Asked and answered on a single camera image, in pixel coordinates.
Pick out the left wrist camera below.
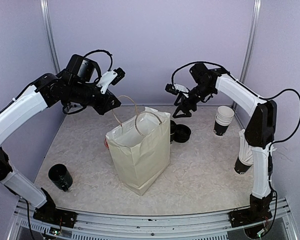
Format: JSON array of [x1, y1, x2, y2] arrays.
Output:
[[96, 67, 126, 95]]

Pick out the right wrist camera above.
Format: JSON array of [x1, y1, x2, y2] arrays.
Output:
[[165, 83, 190, 97]]

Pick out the red white patterned bowl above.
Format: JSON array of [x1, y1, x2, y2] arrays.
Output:
[[104, 138, 109, 150]]

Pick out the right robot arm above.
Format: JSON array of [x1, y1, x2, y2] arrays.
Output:
[[165, 61, 277, 222]]

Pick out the beige paper bag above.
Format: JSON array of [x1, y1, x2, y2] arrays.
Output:
[[105, 107, 171, 196]]

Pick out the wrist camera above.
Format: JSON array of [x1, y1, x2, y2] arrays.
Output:
[[165, 83, 190, 97], [96, 67, 126, 95]]

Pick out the corner metal post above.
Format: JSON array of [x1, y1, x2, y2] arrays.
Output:
[[39, 0, 61, 73], [239, 0, 262, 84]]

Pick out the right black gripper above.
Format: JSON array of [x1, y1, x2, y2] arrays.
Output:
[[173, 82, 215, 118]]

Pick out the cup holding straws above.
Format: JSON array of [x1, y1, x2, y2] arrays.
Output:
[[234, 156, 253, 175]]

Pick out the left corner metal post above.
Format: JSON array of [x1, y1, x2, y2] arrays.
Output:
[[39, 0, 61, 73]]

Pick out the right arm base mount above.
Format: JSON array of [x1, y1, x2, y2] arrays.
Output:
[[228, 193, 273, 228]]

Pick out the dark green black can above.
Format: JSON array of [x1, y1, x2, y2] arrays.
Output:
[[48, 163, 73, 192]]

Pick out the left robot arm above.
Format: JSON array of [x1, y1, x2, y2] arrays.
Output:
[[0, 54, 125, 223]]

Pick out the bundle of white straws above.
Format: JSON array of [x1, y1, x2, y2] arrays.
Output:
[[238, 129, 254, 166]]

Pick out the right corner metal post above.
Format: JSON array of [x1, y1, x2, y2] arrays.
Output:
[[239, 0, 262, 84]]

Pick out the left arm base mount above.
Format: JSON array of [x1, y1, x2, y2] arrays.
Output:
[[33, 188, 78, 229]]

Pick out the stack of black lids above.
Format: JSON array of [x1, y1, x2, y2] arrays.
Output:
[[170, 120, 192, 143]]

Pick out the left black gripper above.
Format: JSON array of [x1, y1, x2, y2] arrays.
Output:
[[67, 80, 122, 115]]

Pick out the stack of paper cups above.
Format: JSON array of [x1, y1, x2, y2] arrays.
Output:
[[213, 105, 235, 136]]

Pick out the aluminium front rail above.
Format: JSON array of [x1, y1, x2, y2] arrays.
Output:
[[13, 198, 295, 240]]

